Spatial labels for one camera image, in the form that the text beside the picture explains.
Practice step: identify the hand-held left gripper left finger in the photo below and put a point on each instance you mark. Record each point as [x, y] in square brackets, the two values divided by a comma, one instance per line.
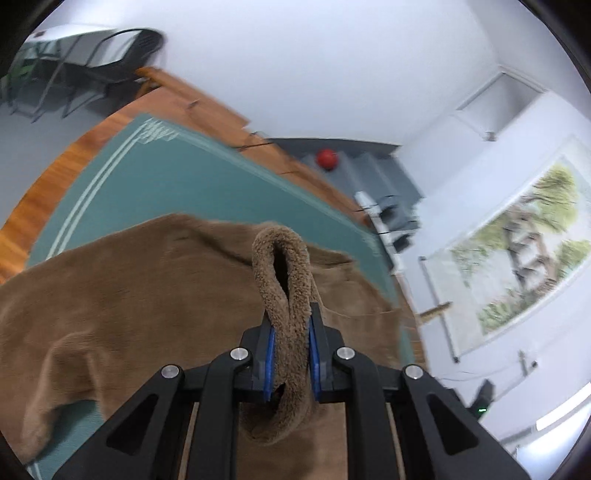
[269, 364]

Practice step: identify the brown fleece sweater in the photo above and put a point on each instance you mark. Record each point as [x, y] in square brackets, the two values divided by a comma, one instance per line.
[152, 295]

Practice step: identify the landscape wall poster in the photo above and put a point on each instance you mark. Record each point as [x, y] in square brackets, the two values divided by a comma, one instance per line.
[521, 249]

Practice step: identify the green chair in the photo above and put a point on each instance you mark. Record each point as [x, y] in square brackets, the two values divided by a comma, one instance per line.
[21, 71]

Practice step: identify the grey stairs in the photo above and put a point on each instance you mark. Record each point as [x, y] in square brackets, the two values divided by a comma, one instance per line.
[369, 175]

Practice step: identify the white folding table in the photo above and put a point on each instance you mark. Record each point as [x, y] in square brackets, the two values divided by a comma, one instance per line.
[69, 39]

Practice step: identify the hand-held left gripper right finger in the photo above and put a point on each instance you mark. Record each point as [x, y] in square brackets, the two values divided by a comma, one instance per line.
[314, 364]

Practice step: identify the green table mat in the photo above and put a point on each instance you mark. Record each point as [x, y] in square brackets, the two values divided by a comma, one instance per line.
[184, 175]

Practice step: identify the black device with green light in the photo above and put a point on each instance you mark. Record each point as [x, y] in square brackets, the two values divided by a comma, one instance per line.
[484, 397]

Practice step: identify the red ball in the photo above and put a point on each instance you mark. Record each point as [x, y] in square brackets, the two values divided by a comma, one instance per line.
[328, 159]

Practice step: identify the black armchair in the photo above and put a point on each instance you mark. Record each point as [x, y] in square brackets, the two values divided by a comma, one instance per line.
[120, 55]

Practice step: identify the black power adapter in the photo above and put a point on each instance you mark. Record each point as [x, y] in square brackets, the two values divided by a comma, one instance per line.
[399, 212]

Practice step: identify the white power strip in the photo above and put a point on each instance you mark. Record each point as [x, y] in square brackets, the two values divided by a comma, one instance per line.
[378, 221]

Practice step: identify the white door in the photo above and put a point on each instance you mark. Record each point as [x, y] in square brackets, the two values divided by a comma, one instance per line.
[501, 99]

